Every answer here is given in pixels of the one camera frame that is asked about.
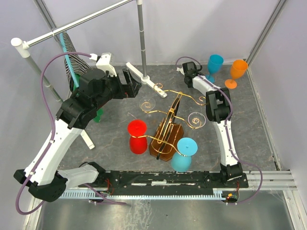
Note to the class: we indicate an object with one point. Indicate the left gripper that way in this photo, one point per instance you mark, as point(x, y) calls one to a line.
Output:
point(130, 89)

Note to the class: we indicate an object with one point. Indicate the clear wine glass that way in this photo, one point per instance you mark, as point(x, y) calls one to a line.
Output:
point(147, 104)
point(196, 120)

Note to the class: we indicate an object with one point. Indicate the blue wine glass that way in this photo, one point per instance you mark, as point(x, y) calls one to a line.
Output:
point(181, 160)
point(214, 64)

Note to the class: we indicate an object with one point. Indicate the orange plastic wine glass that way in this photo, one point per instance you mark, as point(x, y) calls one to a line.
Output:
point(237, 70)

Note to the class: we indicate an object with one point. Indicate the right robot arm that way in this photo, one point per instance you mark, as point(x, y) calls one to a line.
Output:
point(219, 112)

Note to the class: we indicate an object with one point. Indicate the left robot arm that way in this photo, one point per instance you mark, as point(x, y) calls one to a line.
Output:
point(96, 88)

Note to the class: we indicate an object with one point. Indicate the red plastic wine glass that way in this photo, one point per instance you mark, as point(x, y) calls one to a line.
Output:
point(138, 144)

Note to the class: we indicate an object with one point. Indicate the green plastic hanger piece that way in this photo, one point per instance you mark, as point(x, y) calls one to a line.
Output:
point(100, 112)

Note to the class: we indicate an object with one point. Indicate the striped cloth on hanger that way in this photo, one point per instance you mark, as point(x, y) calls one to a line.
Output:
point(75, 66)

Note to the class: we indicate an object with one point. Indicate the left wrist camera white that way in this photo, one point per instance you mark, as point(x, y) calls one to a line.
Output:
point(104, 63)

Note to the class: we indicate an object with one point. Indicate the gold wire glass rack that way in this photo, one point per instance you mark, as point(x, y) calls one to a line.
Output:
point(163, 144)

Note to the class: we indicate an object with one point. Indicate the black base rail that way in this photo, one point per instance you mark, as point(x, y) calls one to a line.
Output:
point(165, 183)

